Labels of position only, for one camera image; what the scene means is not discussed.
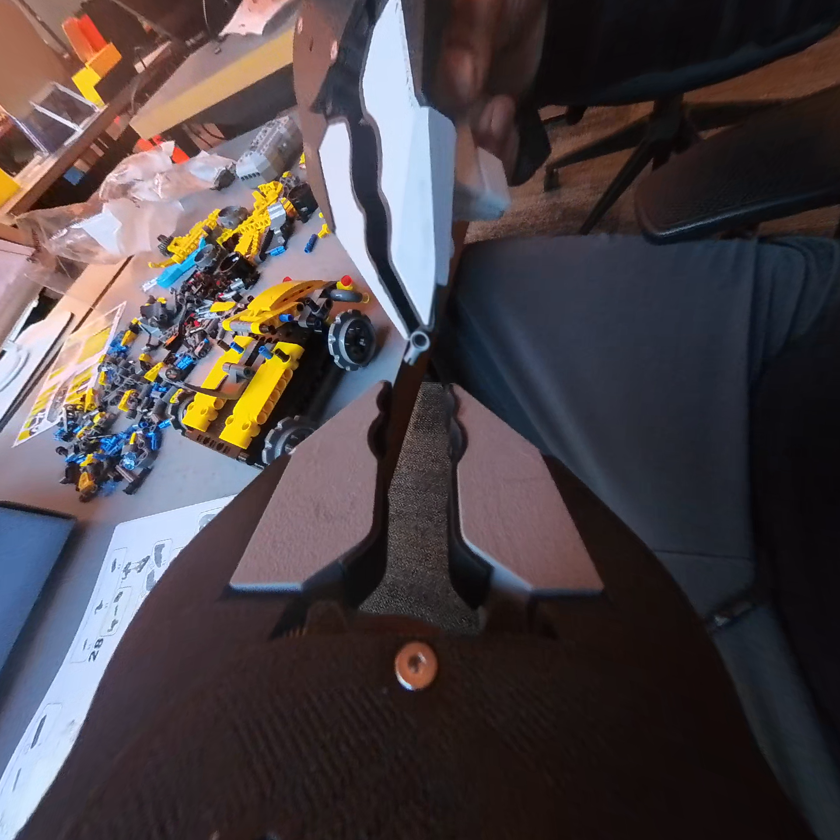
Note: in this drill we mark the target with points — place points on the orange and yellow bins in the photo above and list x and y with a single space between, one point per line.
92 65

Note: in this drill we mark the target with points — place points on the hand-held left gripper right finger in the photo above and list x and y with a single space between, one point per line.
518 518

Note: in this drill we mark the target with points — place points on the light grey brick connector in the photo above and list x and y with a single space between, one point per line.
417 344

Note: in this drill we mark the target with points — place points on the yellow sticker sheet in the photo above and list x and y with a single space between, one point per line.
85 354

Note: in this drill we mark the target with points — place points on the paper sheet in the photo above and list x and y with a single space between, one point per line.
256 16

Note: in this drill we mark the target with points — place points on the open instruction booklet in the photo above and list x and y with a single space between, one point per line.
98 623

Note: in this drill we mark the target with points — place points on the clear acrylic box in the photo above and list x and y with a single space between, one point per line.
59 118

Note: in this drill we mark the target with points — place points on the yellow brick toy vehicle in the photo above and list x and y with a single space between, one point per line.
243 387

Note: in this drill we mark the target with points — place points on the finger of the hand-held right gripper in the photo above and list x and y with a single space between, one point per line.
341 184
420 210

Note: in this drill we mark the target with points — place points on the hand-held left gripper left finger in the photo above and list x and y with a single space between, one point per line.
315 518

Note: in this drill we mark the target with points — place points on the grey brick battery box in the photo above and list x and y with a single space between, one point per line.
269 154

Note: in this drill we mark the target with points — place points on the person's right hand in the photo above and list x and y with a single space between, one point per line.
472 59

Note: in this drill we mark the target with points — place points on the blue cardboard box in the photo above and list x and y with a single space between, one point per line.
33 577

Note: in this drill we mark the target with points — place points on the wood-edged table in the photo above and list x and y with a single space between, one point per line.
216 85

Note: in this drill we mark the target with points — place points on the person's legs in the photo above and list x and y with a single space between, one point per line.
623 361

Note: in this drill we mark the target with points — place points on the pile of small brick pieces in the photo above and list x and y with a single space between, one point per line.
164 328

